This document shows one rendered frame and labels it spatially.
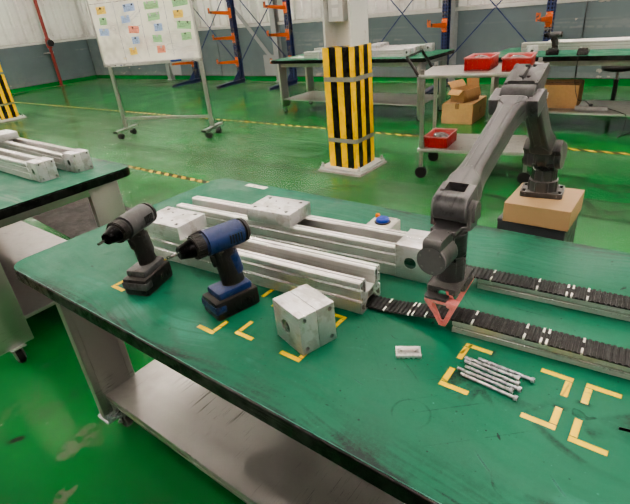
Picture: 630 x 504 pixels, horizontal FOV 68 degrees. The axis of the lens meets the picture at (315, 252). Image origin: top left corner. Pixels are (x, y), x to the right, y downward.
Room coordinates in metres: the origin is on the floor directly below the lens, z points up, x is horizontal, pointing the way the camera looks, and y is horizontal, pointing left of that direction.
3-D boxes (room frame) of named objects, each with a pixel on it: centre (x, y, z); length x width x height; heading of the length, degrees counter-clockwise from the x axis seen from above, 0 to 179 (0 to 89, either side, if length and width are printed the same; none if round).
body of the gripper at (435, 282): (0.82, -0.27, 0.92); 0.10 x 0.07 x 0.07; 145
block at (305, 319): (0.84, 0.03, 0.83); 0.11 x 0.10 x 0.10; 124
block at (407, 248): (1.07, -0.27, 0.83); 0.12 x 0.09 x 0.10; 145
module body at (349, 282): (1.16, 0.21, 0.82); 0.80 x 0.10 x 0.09; 55
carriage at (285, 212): (1.32, 0.10, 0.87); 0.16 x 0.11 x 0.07; 55
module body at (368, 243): (1.32, 0.10, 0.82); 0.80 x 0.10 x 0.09; 55
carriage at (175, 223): (1.30, 0.41, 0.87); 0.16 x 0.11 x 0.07; 55
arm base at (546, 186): (1.36, -0.72, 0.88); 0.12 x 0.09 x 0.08; 57
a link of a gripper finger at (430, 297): (0.80, -0.26, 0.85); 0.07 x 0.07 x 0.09; 55
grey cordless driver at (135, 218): (1.10, 0.47, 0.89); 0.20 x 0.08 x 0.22; 160
